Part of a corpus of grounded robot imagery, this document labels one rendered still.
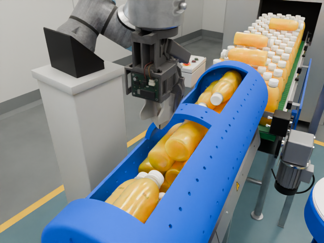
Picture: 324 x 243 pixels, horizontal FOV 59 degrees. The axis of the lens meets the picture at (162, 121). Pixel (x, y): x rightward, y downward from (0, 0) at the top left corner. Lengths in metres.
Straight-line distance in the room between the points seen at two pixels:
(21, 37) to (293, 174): 2.96
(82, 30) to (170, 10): 0.95
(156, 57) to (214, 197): 0.33
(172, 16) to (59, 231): 0.39
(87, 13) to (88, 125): 0.51
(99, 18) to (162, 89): 0.95
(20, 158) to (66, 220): 2.34
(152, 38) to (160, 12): 0.04
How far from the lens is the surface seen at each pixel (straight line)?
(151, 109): 0.57
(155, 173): 0.64
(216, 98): 0.98
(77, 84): 1.29
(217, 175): 0.66
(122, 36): 1.39
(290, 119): 1.29
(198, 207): 0.58
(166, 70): 0.47
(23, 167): 2.73
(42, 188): 2.46
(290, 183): 1.57
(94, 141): 1.48
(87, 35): 1.37
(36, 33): 3.60
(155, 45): 0.46
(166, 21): 0.45
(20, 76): 3.59
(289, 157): 1.46
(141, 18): 0.45
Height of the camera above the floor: 1.61
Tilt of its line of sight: 32 degrees down
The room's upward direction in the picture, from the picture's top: straight up
